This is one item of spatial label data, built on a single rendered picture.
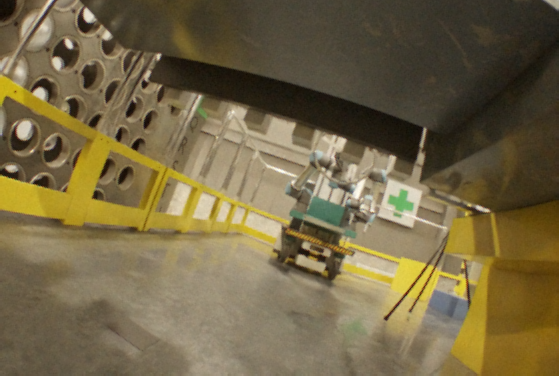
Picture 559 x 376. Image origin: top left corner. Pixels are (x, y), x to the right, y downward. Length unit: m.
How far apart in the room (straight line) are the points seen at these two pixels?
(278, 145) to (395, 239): 4.78
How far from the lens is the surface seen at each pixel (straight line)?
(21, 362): 0.50
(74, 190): 1.15
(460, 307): 2.76
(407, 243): 8.91
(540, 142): 0.50
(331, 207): 2.69
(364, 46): 0.50
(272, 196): 8.47
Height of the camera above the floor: 0.35
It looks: 11 degrees up
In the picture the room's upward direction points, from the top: 21 degrees clockwise
